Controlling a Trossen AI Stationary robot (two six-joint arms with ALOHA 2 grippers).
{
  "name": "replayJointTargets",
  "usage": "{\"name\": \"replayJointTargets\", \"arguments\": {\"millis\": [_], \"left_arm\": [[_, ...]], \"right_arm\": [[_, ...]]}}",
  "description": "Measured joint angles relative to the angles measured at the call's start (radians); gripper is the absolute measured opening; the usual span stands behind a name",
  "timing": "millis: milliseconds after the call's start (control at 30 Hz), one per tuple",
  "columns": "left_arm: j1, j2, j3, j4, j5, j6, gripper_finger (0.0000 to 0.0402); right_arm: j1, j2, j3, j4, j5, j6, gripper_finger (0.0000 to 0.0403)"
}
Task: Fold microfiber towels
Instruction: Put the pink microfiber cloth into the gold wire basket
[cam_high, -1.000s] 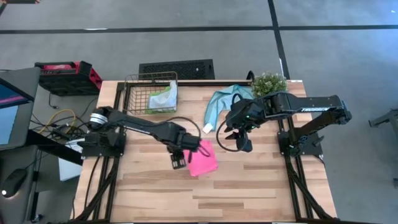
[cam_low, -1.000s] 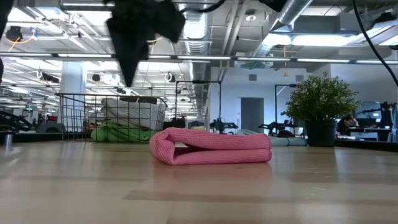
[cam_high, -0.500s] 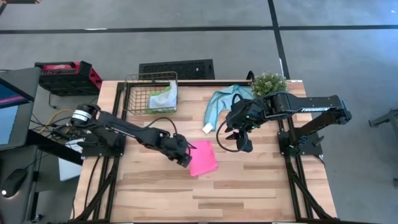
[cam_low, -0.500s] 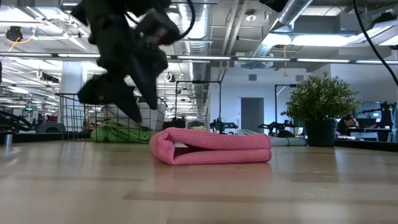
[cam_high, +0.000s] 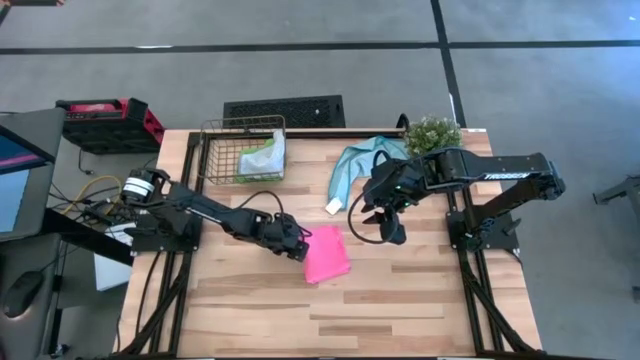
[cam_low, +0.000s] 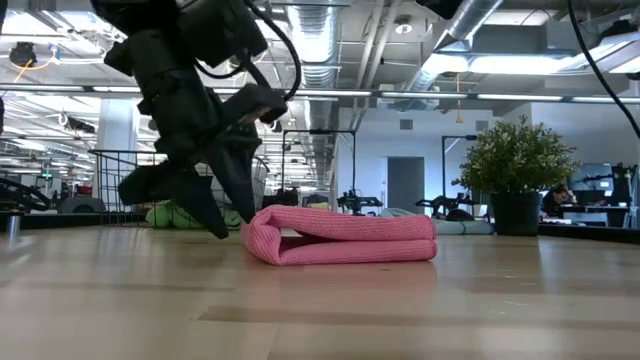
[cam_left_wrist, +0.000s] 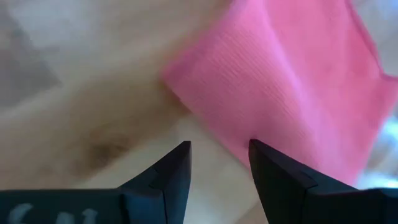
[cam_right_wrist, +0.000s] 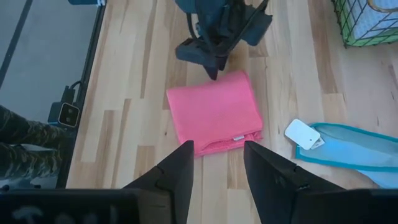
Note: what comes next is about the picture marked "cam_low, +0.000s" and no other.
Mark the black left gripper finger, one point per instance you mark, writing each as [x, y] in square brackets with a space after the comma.
[240, 170]
[175, 185]

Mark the green microfiber towel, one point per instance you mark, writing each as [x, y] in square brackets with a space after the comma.
[165, 217]

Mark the pink microfiber towel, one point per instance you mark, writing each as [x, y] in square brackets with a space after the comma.
[350, 235]

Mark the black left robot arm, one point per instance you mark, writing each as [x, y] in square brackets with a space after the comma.
[220, 30]

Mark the black background robot rig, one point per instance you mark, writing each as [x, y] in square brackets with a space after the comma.
[357, 202]
[442, 207]

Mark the black ceiling device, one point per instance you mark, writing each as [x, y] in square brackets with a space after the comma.
[22, 54]

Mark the yellow hanging pendant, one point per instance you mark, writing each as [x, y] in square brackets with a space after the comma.
[458, 119]

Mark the potted green plant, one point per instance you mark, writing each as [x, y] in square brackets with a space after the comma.
[515, 160]

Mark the seated person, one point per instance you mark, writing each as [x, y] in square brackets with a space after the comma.
[557, 200]

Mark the background monitor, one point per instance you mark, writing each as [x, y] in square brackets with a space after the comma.
[592, 182]

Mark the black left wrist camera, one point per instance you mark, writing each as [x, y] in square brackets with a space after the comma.
[255, 102]

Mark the black metal stand frame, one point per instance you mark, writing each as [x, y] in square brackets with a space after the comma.
[320, 131]
[443, 165]

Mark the silver metal post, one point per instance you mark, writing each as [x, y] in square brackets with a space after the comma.
[13, 227]

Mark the black aluminium table frame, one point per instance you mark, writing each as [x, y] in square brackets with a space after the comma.
[590, 232]

